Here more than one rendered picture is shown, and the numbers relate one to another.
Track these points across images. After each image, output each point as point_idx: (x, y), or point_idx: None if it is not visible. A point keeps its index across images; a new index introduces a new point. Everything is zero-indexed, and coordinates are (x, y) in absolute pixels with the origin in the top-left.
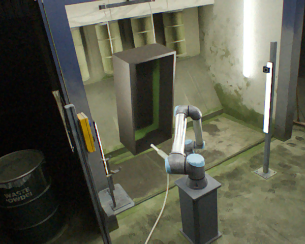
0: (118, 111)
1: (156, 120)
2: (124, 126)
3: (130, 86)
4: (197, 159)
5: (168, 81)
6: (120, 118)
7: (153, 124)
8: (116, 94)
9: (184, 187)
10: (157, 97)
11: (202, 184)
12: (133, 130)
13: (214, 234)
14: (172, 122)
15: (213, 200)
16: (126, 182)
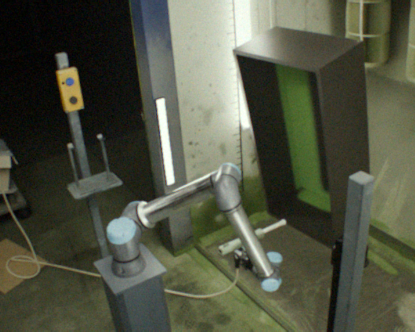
0: (289, 131)
1: None
2: (280, 160)
3: (241, 89)
4: (115, 227)
5: (340, 132)
6: (287, 144)
7: None
8: (283, 99)
9: None
10: (367, 162)
11: (112, 266)
12: (259, 169)
13: None
14: (334, 222)
15: (115, 303)
16: (268, 246)
